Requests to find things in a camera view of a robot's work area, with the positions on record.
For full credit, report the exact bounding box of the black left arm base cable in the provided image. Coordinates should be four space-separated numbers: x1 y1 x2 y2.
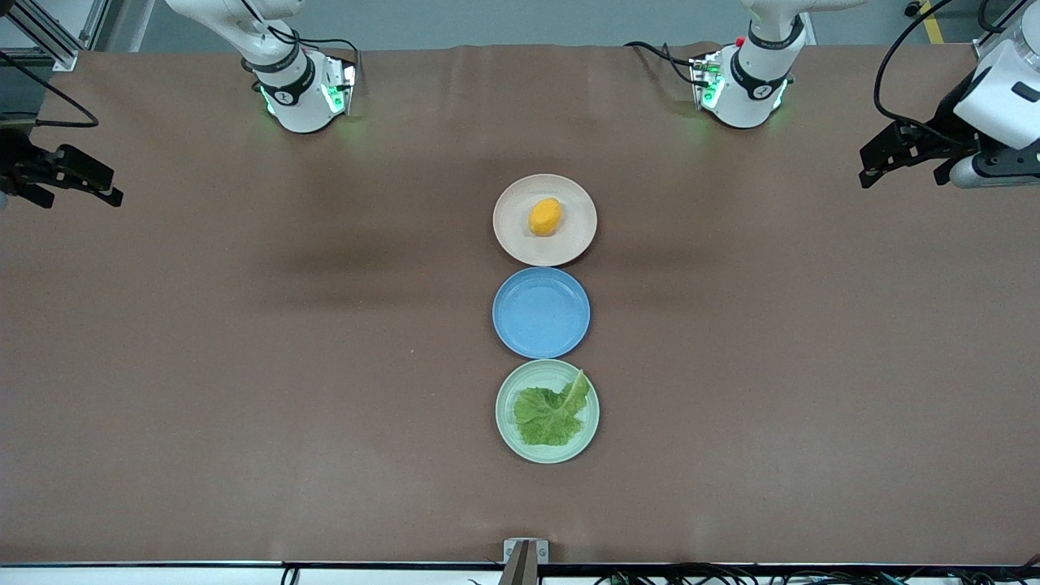
623 40 716 89

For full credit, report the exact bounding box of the yellow lemon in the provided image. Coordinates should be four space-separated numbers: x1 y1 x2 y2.
528 197 563 237

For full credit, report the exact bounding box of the light green round plate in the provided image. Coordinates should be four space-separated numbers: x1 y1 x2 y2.
496 359 600 465

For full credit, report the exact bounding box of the blue round plate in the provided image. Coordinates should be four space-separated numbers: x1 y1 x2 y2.
492 267 592 360

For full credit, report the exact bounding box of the beige pink round plate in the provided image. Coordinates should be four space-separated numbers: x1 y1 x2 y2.
492 174 598 267

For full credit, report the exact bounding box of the brown table mat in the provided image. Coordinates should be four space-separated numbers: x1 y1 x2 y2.
0 42 1040 566

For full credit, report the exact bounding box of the grey metal bar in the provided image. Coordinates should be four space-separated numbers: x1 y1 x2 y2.
497 543 540 585

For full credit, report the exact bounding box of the grey metal bracket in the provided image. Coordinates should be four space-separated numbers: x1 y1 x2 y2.
503 538 549 565

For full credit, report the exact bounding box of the aluminium frame profile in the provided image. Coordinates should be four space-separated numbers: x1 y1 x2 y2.
0 0 112 72
971 0 1031 59

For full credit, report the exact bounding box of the green lettuce leaf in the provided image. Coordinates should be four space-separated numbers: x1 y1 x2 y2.
513 370 592 447

